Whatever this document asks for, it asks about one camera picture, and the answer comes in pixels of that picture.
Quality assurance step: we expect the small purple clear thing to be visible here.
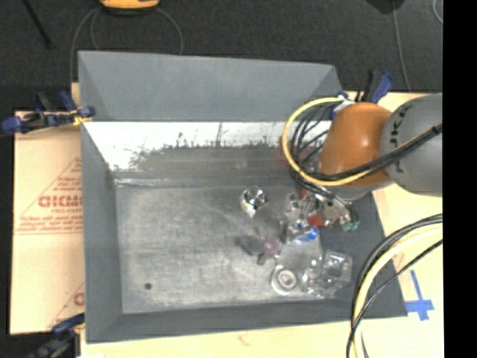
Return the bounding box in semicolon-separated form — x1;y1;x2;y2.
259;236;283;257

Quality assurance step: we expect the brown cardboard board red print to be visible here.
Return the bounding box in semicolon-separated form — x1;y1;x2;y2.
8;110;87;336

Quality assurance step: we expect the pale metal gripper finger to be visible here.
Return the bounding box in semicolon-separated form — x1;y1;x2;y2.
294;207;317;226
285;193;311;213

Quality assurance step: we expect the clear plastic bottle blue label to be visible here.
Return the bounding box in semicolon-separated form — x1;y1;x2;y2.
279;218;324;270

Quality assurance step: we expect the grey metal bin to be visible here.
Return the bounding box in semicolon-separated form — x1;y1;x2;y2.
77;50;408;343

